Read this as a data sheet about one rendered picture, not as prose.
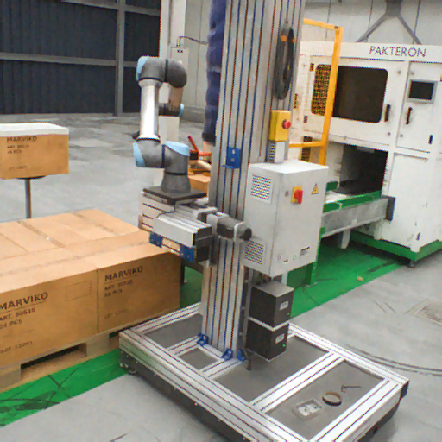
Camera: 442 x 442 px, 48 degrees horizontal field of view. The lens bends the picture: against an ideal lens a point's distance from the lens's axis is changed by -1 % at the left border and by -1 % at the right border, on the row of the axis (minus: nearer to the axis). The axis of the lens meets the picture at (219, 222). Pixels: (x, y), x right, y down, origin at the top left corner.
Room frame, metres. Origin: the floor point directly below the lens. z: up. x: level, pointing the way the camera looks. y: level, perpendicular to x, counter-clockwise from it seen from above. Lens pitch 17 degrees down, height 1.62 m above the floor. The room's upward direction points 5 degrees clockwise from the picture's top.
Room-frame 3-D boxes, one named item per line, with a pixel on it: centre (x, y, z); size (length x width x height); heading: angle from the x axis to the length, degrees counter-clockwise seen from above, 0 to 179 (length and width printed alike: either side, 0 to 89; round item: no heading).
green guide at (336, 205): (4.03, -0.94, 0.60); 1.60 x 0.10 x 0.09; 136
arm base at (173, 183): (2.38, 0.23, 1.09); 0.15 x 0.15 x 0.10
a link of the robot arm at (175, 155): (2.38, 0.23, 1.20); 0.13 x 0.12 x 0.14; 99
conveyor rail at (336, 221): (3.73, -0.74, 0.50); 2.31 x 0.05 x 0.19; 136
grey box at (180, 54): (4.29, 0.45, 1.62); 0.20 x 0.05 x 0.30; 136
